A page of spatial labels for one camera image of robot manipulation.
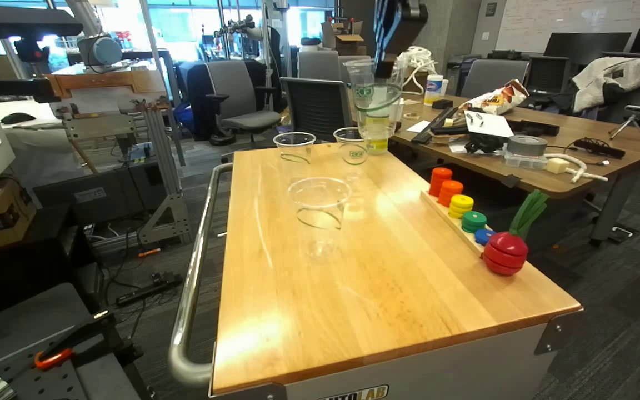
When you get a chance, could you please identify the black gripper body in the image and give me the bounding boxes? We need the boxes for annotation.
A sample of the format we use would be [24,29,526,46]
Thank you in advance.
[380,0,431,45]

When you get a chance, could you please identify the clear plastic cup green logo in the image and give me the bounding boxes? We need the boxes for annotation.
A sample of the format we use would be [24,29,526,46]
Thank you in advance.
[271,128,321,168]
[284,175,353,265]
[343,57,404,139]
[332,124,371,167]

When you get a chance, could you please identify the white drink carton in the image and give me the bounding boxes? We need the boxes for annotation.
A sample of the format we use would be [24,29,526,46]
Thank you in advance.
[422,73,449,107]

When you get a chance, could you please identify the grey office chair backrest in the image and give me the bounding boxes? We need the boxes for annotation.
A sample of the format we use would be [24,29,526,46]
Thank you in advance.
[296,46,351,83]
[459,57,533,98]

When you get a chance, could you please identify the long black flat bar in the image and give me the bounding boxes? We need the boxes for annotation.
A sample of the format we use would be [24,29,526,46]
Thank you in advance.
[410,103,462,147]

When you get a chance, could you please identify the dark mesh office chair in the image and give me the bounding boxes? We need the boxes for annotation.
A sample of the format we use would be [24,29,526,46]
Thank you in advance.
[281,76,355,143]

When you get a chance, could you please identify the yellow liquid spray bottle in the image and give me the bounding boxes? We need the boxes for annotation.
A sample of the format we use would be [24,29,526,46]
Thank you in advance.
[355,73,398,156]

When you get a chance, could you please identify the chip snack bag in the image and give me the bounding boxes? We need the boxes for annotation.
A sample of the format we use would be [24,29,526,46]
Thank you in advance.
[465,78,532,118]

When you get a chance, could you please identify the white printed paper sheet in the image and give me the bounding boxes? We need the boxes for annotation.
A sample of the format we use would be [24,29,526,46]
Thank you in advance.
[462,109,516,143]

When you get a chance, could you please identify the small black computer monitor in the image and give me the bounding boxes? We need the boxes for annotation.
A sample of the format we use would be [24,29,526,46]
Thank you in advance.
[526,54,574,95]

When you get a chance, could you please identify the black flat wallet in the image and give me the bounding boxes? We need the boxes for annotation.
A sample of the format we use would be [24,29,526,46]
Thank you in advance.
[512,118,563,139]

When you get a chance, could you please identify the grey fabric office chair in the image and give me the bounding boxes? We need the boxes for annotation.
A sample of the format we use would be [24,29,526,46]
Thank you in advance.
[205,57,284,147]

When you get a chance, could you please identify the pale wooden toy base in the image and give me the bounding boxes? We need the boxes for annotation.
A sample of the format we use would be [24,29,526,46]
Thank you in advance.
[420,184,500,254]

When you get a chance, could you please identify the white cloth on chair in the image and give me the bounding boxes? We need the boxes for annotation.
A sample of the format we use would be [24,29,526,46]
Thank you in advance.
[572,54,640,114]

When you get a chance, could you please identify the black remote control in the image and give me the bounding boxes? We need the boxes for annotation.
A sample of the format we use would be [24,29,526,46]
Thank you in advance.
[569,136,630,163]

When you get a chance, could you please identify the red toy radish green leaves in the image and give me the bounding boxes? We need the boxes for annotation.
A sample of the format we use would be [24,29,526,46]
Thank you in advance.
[481,189,551,278]

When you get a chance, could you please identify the grey cylindrical machine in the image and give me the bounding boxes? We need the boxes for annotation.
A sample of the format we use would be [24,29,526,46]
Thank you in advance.
[75,31,128,71]

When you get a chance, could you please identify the black power strip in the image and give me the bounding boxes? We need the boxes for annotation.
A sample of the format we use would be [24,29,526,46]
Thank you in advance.
[115,271,188,308]

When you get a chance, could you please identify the black flat panel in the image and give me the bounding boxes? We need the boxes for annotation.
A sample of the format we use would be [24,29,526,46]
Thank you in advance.
[0,2,84,39]

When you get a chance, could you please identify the black perforated breadboard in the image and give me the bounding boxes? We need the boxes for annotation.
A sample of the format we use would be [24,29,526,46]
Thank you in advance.
[0,351,144,400]

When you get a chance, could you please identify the white cable bundle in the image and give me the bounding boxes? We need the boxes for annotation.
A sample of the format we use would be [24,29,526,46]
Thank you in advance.
[392,45,438,95]

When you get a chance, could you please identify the red-orange toy ring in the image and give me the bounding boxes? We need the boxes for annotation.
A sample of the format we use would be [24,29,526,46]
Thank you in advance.
[426,164,455,201]

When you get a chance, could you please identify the orange toy ring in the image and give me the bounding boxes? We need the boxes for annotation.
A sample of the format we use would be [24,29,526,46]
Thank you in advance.
[438,177,466,208]

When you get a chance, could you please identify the yellow toy ring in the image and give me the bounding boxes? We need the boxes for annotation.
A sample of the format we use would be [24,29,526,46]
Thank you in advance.
[448,194,479,223]

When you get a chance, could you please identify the white adapter with cable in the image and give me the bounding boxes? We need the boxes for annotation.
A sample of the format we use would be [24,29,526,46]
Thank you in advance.
[540,152,611,184]

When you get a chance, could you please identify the green toy ring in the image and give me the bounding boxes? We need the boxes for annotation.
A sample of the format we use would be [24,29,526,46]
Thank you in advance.
[460,208,489,236]

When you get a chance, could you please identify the blue toy ring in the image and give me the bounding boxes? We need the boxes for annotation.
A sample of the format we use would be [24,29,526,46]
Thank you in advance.
[473,227,499,248]

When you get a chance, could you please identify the metal frame stand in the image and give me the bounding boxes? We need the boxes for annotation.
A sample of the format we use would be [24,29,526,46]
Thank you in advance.
[55,95,195,247]

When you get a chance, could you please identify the chrome cart handle bar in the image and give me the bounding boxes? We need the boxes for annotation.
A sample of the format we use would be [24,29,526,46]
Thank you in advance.
[166,163,236,388]

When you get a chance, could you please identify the orange clamp handle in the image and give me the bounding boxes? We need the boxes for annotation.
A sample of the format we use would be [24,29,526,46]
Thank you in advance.
[32,344,75,373]

